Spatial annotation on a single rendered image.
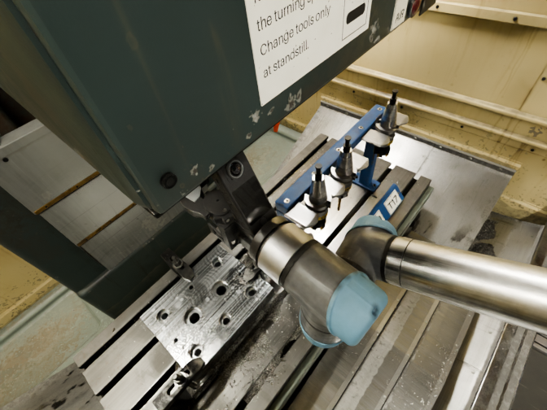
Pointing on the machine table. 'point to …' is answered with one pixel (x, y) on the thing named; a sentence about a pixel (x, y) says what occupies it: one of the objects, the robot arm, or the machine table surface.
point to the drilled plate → (237, 306)
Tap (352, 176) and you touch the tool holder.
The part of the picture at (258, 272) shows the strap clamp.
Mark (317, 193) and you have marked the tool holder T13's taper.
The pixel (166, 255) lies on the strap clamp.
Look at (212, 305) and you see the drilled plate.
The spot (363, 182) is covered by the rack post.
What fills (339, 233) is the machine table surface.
